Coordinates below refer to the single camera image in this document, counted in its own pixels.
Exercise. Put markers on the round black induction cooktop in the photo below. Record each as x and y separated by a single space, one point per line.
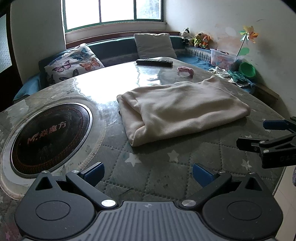
50 138

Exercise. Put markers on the pink hair scrunchie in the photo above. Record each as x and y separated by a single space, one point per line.
190 71

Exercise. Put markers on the cream beige garment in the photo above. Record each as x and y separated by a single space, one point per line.
158 112

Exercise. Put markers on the black white plush toy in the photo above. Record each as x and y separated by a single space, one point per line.
187 39

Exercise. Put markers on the colourful paper pinwheel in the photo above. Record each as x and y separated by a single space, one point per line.
248 34

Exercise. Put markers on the green plastic bowl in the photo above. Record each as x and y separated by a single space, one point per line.
247 70

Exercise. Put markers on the orange green plush toys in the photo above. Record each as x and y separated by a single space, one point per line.
202 40

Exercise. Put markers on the green framed window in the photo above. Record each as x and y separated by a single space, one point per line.
89 13

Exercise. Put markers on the dark teal sofa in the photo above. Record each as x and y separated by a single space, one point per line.
113 52

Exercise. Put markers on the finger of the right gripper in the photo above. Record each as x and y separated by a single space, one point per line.
283 144
281 125

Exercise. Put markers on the black remote control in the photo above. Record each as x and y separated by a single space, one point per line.
155 63

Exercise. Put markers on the clear plastic storage box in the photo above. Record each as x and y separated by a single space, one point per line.
221 59

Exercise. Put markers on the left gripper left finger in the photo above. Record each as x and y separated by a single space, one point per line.
83 183

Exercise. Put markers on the butterfly print pillow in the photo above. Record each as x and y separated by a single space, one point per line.
74 62

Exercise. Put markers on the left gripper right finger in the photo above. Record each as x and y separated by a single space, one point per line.
212 183

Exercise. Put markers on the beige plain pillow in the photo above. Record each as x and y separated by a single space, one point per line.
154 45

